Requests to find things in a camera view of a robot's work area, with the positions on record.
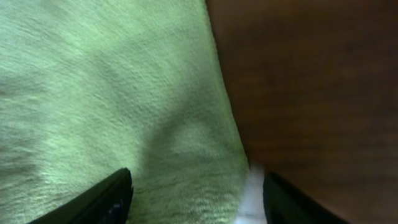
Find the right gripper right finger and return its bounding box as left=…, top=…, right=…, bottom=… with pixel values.
left=263, top=172, right=348, bottom=224

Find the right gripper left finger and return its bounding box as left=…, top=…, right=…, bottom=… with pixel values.
left=30, top=168, right=133, bottom=224

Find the green microfiber cloth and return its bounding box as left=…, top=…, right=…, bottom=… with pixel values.
left=1, top=0, right=266, bottom=223

